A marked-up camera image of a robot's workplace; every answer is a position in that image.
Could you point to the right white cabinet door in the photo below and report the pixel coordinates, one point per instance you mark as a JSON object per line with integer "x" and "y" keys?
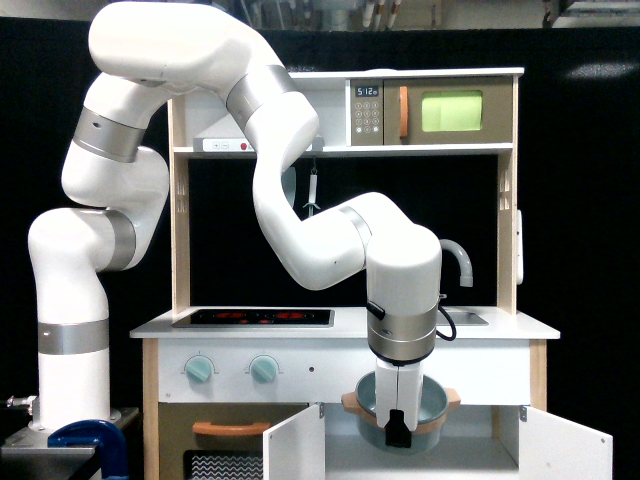
{"x": 551, "y": 447}

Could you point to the white cabinet door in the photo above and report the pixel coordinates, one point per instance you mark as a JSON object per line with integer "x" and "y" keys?
{"x": 551, "y": 447}
{"x": 295, "y": 447}

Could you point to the right teal knob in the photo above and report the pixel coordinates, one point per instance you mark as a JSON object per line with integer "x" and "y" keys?
{"x": 263, "y": 369}

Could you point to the white wooden toy kitchen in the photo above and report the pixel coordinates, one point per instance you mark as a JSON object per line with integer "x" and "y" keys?
{"x": 221, "y": 259}

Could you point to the toy microwave with green window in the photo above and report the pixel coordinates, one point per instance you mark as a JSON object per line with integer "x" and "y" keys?
{"x": 466, "y": 110}

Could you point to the teal bowl with wooden rim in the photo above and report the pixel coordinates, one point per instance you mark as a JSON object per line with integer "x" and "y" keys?
{"x": 436, "y": 403}

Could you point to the toy oven door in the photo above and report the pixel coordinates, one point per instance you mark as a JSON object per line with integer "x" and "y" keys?
{"x": 176, "y": 435}

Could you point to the white side holder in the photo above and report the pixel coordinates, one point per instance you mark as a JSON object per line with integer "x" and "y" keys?
{"x": 519, "y": 248}

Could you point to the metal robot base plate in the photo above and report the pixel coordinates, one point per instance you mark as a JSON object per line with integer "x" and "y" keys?
{"x": 25, "y": 455}

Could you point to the grey toy sink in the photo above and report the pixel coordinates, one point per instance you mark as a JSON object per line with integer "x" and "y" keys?
{"x": 460, "y": 318}

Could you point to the orange oven handle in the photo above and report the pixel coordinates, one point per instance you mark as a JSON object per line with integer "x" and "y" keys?
{"x": 210, "y": 429}

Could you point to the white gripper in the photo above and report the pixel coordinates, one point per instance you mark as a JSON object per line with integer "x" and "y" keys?
{"x": 398, "y": 391}

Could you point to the left teal knob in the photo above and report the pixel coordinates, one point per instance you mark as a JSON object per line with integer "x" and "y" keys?
{"x": 199, "y": 369}

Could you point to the teal knob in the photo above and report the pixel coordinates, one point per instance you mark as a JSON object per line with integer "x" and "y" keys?
{"x": 263, "y": 369}
{"x": 199, "y": 369}

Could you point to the orange microwave handle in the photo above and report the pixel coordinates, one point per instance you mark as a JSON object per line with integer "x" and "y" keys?
{"x": 403, "y": 112}

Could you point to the grey toy faucet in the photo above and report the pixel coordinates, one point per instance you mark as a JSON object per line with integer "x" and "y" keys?
{"x": 466, "y": 279}

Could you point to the left white cabinet door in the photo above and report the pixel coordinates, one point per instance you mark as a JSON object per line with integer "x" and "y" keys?
{"x": 295, "y": 447}

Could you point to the blue clamp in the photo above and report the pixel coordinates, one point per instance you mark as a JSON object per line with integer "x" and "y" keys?
{"x": 106, "y": 437}

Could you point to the toy cleaver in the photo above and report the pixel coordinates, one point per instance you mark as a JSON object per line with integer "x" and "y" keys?
{"x": 289, "y": 185}

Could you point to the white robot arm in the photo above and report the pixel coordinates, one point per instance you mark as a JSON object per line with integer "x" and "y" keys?
{"x": 149, "y": 53}

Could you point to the toy pizza cutter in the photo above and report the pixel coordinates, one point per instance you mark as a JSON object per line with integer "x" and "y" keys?
{"x": 311, "y": 204}

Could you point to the black toy stovetop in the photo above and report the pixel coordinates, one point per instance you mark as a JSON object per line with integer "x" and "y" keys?
{"x": 258, "y": 318}

